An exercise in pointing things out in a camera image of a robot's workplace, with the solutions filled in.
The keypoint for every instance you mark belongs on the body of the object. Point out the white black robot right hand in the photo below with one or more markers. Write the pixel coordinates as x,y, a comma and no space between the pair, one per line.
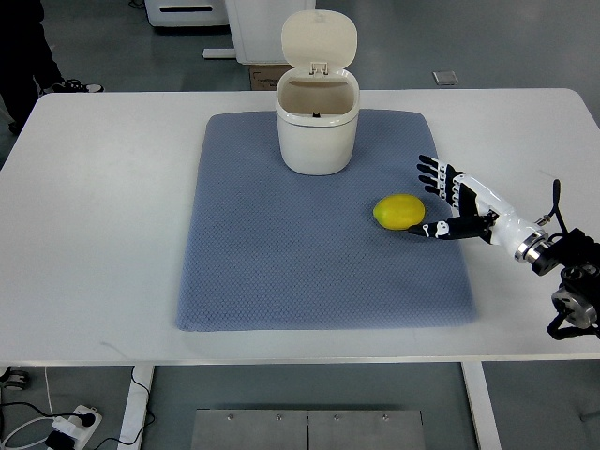
480,213

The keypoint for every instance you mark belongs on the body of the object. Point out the yellow lemon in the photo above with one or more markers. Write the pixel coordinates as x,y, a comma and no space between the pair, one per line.
398,212

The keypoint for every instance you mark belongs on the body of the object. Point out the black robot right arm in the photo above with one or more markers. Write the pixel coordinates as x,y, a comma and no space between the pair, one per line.
577,298

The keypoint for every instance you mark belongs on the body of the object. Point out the white trash bin open lid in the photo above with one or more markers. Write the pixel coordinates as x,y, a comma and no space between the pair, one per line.
317,103

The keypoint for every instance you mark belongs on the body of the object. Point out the grey floor socket plate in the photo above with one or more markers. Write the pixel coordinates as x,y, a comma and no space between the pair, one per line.
445,77

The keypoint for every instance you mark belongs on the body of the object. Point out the right white table leg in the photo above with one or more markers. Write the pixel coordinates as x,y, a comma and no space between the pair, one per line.
483,418

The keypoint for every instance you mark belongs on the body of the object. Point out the white table leg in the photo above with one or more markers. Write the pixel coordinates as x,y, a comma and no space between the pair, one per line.
136,415
483,418

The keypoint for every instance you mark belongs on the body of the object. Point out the blue quilted cloth mat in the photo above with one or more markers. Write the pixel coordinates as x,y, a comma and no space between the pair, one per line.
272,249

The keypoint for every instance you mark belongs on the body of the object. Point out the brown cardboard box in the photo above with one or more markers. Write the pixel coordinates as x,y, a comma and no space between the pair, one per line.
266,77

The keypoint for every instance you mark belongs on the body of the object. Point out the white cabinet base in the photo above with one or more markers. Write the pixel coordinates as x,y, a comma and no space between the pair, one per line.
256,31

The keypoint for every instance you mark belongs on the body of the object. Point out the white machine with slot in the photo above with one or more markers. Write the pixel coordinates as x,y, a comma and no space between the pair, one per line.
186,13

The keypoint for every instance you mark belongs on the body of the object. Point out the left white table leg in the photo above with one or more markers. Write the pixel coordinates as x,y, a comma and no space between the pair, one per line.
136,415

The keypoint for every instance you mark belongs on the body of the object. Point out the black white sneaker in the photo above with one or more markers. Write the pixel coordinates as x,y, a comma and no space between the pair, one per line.
76,86

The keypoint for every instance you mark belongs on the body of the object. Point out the white power strip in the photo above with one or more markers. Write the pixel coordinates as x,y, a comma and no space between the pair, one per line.
80,424

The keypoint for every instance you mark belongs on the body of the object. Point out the person in black clothes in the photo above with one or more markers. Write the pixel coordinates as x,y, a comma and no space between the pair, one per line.
27,64

